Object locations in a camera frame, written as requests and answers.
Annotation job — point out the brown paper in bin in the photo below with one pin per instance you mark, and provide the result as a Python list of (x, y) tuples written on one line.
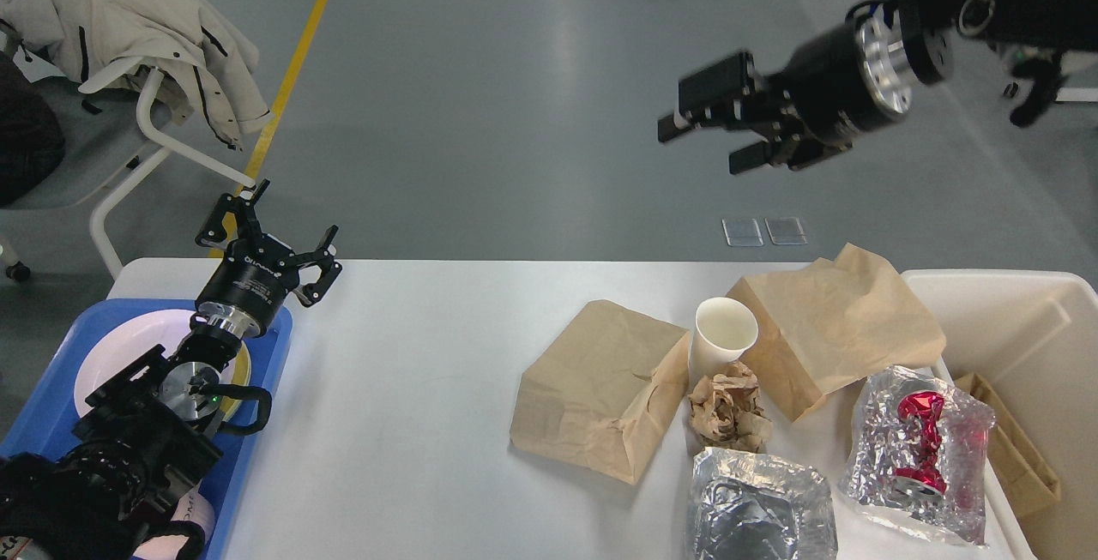
[(1027, 479)]

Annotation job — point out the pink plate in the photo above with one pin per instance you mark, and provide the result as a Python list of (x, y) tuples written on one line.
[(126, 343)]

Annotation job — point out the clear floor plate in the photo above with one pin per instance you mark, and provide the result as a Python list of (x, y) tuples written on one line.
[(786, 231), (742, 233)]

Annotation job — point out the clear plastic wrap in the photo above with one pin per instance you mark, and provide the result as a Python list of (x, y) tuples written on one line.
[(879, 444)]

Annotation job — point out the white chair left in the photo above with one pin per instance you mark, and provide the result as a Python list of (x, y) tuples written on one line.
[(114, 138)]

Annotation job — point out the crumpled brown paper ball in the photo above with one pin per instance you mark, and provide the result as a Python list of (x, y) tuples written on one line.
[(726, 413)]

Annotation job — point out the red foil wrapper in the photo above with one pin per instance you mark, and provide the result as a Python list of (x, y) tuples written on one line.
[(919, 413)]

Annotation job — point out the brown paper sheet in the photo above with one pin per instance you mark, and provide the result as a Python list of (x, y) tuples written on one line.
[(833, 323)]

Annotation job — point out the pink ribbed mug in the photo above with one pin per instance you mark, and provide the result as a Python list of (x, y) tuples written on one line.
[(196, 518)]

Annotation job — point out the white bar on floor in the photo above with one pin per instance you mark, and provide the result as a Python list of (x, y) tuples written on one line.
[(1077, 95)]

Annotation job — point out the left clear floor plate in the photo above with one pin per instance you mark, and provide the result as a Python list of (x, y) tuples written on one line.
[(742, 233)]

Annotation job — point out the silver foil bag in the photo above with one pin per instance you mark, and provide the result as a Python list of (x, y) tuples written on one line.
[(743, 505)]

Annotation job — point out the right clear floor plate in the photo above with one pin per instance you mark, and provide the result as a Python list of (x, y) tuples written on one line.
[(786, 231)]

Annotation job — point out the beige jacket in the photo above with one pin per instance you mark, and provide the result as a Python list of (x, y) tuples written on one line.
[(209, 64)]

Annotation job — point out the white plastic bin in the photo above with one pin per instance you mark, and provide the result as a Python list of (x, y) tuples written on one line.
[(1033, 336)]

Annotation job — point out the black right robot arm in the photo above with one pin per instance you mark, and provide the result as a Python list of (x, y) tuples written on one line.
[(1034, 40)]

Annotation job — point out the yellow plate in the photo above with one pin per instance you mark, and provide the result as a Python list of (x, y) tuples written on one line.
[(237, 372)]

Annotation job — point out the black bag on chair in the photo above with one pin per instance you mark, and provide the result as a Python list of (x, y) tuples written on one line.
[(32, 144)]

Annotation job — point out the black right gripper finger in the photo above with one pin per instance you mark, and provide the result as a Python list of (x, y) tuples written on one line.
[(728, 94), (767, 153)]

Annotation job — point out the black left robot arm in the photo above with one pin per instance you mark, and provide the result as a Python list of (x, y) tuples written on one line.
[(43, 517)]

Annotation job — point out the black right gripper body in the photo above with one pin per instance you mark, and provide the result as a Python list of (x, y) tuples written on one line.
[(839, 85)]

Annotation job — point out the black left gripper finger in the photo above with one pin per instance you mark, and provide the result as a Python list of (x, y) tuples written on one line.
[(233, 218), (323, 257)]

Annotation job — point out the brown paper bag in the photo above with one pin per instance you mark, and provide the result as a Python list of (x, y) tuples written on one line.
[(603, 394)]

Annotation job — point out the white paper cup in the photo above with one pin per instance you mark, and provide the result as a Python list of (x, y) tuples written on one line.
[(724, 329)]

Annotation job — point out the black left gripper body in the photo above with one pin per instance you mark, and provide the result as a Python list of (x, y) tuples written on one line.
[(250, 285)]

